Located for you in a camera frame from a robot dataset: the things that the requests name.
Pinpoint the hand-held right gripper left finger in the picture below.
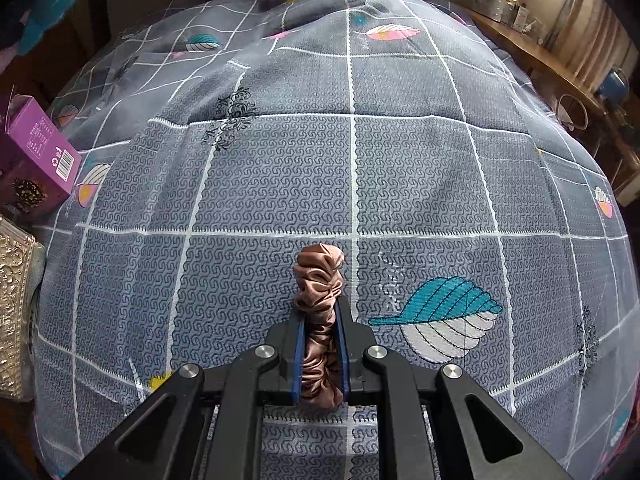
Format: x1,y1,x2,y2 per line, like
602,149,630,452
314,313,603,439
65,305,307,480

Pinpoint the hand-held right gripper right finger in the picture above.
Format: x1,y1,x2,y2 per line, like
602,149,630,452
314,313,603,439
334,300,576,480

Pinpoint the brown satin scrunchie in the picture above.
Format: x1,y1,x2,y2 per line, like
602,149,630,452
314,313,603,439
292,242,348,408

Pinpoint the grey checked leaf-print quilt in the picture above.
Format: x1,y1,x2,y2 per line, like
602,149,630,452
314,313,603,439
30,0,640,480

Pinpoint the gold embossed tissue box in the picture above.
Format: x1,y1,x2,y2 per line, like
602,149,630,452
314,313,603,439
0,215,46,401

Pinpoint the purple cardboard box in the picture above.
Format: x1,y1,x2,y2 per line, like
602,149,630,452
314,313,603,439
0,94,83,217

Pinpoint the wooden desk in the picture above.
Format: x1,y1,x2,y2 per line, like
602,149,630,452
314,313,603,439
467,7,640,196

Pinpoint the blue chair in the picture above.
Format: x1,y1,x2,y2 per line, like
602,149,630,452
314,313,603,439
597,67,630,106

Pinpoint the beige striped curtain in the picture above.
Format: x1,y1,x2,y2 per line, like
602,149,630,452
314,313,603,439
550,0,626,96

